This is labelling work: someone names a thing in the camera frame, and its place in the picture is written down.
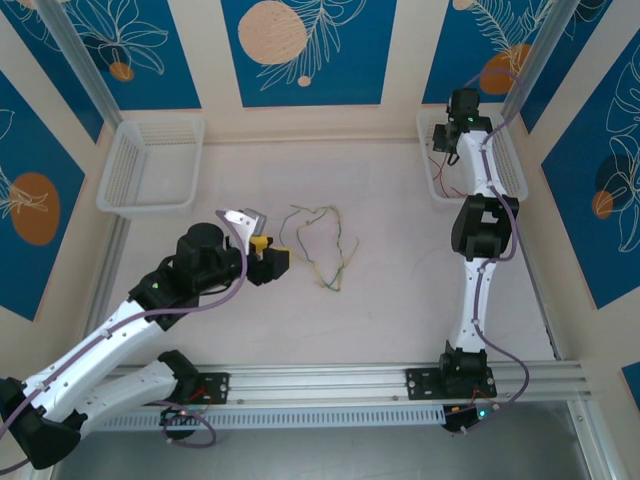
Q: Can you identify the small circuit board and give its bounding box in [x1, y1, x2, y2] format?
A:
[159, 405, 207, 427]
[442, 404, 494, 432]

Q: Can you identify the white plastic mesh basket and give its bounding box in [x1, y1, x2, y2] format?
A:
[95, 117, 207, 220]
[415, 109, 530, 204]

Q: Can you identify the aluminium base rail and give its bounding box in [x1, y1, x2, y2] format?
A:
[99, 359, 596, 410]

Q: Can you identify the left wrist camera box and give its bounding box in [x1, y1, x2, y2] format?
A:
[223, 206, 267, 242]

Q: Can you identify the aluminium corner post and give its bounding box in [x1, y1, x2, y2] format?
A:
[34, 0, 125, 124]
[502, 0, 576, 124]

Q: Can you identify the grey slotted cable duct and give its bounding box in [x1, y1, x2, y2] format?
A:
[94, 403, 447, 432]

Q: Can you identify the aluminium frame rail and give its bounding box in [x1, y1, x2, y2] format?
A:
[567, 399, 621, 480]

